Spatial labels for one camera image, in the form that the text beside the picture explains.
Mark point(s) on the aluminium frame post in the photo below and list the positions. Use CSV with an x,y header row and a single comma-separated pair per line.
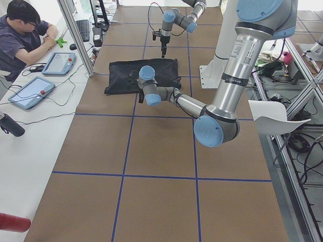
x,y
69,19

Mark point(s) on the black graphic t-shirt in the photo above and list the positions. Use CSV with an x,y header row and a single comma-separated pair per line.
x,y
164,71

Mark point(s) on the black keyboard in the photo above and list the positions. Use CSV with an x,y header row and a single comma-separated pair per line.
x,y
83,28

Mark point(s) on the far blue teach pendant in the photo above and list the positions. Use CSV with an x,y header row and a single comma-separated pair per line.
x,y
59,64

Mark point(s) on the white curved chair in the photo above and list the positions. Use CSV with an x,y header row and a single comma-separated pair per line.
x,y
271,118

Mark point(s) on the black power box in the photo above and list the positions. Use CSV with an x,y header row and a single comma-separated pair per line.
x,y
97,37

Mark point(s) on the brown paper table cover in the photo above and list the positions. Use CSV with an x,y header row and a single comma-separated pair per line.
x,y
131,172

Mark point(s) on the person in blue shirt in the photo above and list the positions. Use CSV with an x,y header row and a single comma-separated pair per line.
x,y
25,38

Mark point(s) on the black computer mouse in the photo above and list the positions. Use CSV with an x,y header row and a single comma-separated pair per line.
x,y
73,47

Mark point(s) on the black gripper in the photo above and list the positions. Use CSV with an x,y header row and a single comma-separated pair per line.
x,y
164,42
141,97

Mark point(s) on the red cylinder bottle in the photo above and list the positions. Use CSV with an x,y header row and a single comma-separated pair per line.
x,y
14,223

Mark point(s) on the green plastic toy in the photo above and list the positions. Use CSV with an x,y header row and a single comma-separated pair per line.
x,y
60,41

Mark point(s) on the near blue teach pendant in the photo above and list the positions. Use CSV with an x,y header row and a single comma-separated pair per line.
x,y
32,93

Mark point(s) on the black water bottle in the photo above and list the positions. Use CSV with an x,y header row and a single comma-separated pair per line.
x,y
8,125

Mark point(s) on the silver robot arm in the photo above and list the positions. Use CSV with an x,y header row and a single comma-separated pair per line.
x,y
216,123
173,16

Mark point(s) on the blue teach pendant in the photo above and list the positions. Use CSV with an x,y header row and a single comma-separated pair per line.
x,y
59,64
32,93

